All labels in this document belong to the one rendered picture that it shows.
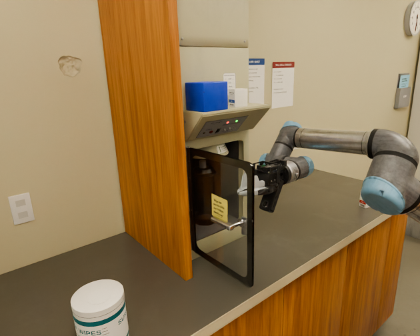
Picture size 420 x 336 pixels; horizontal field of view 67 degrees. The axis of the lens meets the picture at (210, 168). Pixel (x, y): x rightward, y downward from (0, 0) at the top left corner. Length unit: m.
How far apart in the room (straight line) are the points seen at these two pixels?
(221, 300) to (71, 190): 0.75
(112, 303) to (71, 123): 0.76
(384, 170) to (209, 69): 0.63
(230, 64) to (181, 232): 0.62
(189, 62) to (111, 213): 0.78
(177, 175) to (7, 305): 0.69
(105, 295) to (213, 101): 0.63
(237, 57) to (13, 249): 1.11
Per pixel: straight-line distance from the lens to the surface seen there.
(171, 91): 0.97
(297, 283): 1.35
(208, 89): 1.01
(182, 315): 1.05
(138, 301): 1.12
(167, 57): 0.98
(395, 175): 1.01
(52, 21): 1.39
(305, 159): 1.17
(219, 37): 1.19
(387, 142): 1.06
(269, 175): 0.98
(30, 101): 1.35
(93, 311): 0.89
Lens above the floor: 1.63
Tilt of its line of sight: 16 degrees down
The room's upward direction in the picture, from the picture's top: 2 degrees counter-clockwise
